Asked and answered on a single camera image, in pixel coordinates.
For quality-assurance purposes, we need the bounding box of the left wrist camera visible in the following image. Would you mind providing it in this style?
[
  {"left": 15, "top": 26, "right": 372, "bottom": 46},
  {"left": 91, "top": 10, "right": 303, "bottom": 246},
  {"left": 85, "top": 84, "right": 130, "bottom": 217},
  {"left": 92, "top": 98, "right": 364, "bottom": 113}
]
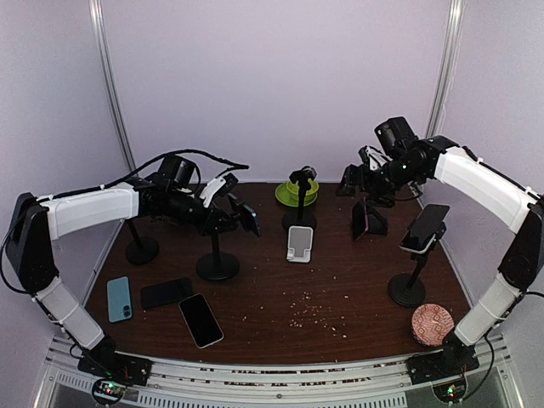
[{"left": 218, "top": 173, "right": 239, "bottom": 197}]

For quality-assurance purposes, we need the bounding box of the teal phone front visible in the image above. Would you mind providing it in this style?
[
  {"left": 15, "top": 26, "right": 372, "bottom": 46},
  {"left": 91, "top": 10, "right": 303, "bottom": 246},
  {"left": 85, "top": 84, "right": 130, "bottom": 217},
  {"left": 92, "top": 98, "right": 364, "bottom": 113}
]
[{"left": 106, "top": 276, "right": 133, "bottom": 323}]

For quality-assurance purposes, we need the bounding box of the white phone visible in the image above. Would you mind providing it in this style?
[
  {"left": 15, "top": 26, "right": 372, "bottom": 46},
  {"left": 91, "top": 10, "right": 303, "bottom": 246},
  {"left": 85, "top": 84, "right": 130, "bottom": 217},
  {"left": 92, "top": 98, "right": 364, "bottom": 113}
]
[{"left": 178, "top": 293, "right": 224, "bottom": 349}]

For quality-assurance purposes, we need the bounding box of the green plate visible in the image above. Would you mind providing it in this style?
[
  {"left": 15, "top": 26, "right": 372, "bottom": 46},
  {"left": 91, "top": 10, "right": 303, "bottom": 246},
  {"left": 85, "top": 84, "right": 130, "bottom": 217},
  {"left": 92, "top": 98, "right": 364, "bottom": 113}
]
[{"left": 275, "top": 183, "right": 318, "bottom": 208}]

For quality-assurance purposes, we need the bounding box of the black wedge phone stand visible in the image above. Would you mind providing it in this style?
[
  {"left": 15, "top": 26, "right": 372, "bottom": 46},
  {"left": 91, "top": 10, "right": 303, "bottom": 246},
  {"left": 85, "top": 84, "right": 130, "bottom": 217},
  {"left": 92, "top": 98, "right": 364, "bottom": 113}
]
[{"left": 360, "top": 198, "right": 388, "bottom": 236}]

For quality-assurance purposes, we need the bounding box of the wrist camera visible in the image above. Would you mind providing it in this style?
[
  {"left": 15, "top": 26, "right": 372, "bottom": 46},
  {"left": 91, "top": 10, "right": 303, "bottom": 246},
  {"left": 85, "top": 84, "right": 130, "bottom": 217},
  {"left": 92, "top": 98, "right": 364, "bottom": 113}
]
[
  {"left": 218, "top": 173, "right": 239, "bottom": 197},
  {"left": 359, "top": 145, "right": 388, "bottom": 171}
]

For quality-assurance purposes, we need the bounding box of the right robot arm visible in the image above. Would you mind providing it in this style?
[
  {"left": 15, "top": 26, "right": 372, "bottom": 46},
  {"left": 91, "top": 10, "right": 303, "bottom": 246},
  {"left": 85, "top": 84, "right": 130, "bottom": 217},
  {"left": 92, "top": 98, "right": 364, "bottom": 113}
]
[{"left": 336, "top": 116, "right": 543, "bottom": 376}]

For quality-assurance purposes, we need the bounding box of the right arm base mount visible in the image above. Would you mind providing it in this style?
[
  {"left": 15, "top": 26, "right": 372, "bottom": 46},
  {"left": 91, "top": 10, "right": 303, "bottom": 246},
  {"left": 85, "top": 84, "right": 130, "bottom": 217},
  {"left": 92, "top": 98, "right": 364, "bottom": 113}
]
[{"left": 405, "top": 352, "right": 479, "bottom": 405}]

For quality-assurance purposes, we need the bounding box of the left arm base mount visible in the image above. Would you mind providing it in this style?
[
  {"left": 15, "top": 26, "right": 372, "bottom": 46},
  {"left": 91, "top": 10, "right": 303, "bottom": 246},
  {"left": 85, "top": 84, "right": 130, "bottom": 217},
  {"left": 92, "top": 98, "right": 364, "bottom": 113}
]
[{"left": 77, "top": 353, "right": 153, "bottom": 406}]

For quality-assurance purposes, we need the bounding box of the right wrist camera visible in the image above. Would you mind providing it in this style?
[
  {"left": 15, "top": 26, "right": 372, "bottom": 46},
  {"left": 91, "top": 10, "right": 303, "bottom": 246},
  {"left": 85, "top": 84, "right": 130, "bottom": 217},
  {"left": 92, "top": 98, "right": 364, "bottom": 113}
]
[{"left": 359, "top": 145, "right": 388, "bottom": 171}]

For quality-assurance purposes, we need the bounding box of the pink phone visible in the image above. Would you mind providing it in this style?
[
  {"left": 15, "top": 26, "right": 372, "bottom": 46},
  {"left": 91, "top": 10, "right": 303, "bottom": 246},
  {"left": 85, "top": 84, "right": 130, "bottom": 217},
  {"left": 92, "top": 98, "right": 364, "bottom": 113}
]
[{"left": 351, "top": 199, "right": 369, "bottom": 241}]

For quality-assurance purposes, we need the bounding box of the right aluminium frame post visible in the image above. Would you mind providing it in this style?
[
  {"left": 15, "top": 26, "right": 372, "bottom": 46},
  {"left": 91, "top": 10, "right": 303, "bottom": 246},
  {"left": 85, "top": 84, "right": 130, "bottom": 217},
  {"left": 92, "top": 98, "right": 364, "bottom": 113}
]
[{"left": 425, "top": 0, "right": 465, "bottom": 139}]

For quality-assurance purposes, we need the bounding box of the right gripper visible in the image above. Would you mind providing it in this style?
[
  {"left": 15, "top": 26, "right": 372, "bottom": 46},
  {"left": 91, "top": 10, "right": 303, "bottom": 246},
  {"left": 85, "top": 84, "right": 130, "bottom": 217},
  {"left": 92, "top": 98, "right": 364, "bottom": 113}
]
[{"left": 336, "top": 156, "right": 422, "bottom": 207}]

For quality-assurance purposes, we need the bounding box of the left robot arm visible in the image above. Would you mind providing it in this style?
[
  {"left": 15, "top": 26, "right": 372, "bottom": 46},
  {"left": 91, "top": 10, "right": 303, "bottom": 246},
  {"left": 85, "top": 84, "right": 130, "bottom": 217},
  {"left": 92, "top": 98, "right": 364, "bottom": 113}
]
[{"left": 1, "top": 149, "right": 261, "bottom": 377}]

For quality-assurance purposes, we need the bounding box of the white folding phone stand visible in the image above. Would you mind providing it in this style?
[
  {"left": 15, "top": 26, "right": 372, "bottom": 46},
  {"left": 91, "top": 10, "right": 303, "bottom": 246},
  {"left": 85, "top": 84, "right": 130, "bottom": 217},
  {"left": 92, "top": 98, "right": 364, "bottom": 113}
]
[{"left": 286, "top": 225, "right": 314, "bottom": 264}]

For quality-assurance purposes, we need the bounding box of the black phone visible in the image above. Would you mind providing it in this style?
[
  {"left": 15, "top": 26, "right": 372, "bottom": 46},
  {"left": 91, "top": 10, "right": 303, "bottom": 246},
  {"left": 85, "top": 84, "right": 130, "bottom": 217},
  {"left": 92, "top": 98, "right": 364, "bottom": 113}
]
[
  {"left": 399, "top": 204, "right": 450, "bottom": 254},
  {"left": 140, "top": 277, "right": 194, "bottom": 310}
]

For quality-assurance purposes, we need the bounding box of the aluminium frame post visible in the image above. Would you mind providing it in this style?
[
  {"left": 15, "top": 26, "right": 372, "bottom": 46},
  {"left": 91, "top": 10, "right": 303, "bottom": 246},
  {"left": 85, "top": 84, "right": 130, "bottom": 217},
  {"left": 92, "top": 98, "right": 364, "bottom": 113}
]
[
  {"left": 425, "top": 0, "right": 465, "bottom": 139},
  {"left": 88, "top": 0, "right": 136, "bottom": 170}
]

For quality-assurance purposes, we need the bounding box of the green bowl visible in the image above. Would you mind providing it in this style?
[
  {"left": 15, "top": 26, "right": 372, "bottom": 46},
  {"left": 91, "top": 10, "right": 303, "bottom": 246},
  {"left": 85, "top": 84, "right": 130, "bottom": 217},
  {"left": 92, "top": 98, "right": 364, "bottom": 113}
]
[{"left": 286, "top": 179, "right": 319, "bottom": 200}]

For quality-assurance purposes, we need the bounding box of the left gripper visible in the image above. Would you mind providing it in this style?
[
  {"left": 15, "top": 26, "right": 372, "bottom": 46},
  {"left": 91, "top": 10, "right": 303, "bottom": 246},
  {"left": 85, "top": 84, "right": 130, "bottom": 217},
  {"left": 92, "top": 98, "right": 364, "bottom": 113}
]
[{"left": 165, "top": 189, "right": 238, "bottom": 235}]

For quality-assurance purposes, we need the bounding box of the teal phone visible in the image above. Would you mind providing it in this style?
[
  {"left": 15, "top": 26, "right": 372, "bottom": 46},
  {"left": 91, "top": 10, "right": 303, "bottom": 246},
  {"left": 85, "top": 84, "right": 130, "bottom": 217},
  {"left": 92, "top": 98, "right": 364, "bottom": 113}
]
[
  {"left": 238, "top": 203, "right": 262, "bottom": 237},
  {"left": 106, "top": 276, "right": 133, "bottom": 323}
]

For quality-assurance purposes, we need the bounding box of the left aluminium frame post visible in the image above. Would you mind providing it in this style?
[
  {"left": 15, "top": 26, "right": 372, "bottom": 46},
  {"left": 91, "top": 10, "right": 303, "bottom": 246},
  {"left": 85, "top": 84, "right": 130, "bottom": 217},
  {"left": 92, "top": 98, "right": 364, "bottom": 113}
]
[{"left": 88, "top": 0, "right": 136, "bottom": 170}]

